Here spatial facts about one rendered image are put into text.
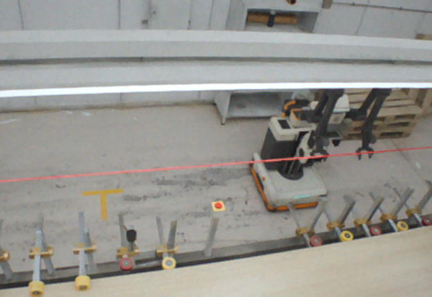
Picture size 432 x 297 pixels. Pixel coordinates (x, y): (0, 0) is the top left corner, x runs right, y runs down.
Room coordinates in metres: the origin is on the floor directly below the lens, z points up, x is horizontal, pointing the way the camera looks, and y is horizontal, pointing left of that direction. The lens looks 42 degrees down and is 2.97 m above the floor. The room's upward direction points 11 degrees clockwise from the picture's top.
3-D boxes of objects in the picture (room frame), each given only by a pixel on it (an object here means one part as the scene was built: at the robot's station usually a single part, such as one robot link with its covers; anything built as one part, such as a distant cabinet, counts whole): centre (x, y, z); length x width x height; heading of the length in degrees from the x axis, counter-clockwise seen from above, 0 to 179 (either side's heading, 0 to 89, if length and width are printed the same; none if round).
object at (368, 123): (2.57, -1.17, 1.40); 0.11 x 0.06 x 0.43; 112
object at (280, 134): (3.01, -0.76, 0.59); 0.55 x 0.34 x 0.83; 112
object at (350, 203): (1.85, -1.00, 0.88); 0.04 x 0.04 x 0.48; 22
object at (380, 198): (1.94, -1.23, 0.88); 0.04 x 0.04 x 0.48; 22
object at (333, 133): (2.65, -0.90, 0.99); 0.28 x 0.16 x 0.22; 112
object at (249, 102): (4.17, -0.35, 0.78); 0.90 x 0.45 x 1.55; 112
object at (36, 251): (1.09, 0.88, 0.95); 0.14 x 0.06 x 0.05; 112
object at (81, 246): (1.19, 0.65, 0.95); 0.14 x 0.06 x 0.05; 112
